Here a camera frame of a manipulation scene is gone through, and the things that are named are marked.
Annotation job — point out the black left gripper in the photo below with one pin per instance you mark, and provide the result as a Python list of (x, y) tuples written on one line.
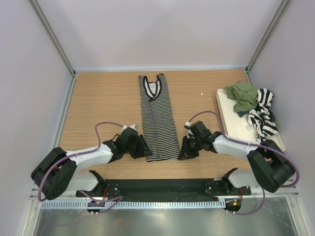
[(143, 150)]

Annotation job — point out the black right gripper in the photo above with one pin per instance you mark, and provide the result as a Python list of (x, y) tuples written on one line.
[(185, 152)]

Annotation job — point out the thin-striped black white tank top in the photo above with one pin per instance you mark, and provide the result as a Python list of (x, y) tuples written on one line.
[(158, 124)]

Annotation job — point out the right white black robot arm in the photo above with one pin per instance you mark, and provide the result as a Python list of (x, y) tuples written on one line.
[(269, 168)]

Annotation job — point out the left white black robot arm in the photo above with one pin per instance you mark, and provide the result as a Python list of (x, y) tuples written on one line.
[(61, 171)]

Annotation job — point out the wide-striped black white tank top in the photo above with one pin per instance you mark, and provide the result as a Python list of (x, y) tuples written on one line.
[(264, 102)]

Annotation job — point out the green tank top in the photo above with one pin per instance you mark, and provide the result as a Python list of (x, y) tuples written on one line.
[(244, 94)]

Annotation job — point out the white plastic tray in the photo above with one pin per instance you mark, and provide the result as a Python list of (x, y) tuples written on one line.
[(239, 127)]

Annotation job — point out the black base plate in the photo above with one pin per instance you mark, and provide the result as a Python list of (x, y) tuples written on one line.
[(202, 186)]

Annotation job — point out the slotted cable duct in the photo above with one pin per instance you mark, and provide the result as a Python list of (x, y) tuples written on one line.
[(85, 204)]

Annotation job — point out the aluminium frame rail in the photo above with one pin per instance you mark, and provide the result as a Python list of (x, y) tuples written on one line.
[(185, 197)]

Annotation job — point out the left aluminium corner post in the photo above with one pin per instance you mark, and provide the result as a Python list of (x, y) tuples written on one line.
[(51, 34)]

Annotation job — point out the aluminium corner post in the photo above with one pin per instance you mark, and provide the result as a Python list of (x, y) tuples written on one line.
[(284, 4), (51, 34)]

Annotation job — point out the right aluminium corner post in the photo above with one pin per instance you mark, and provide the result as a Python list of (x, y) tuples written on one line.
[(284, 4)]

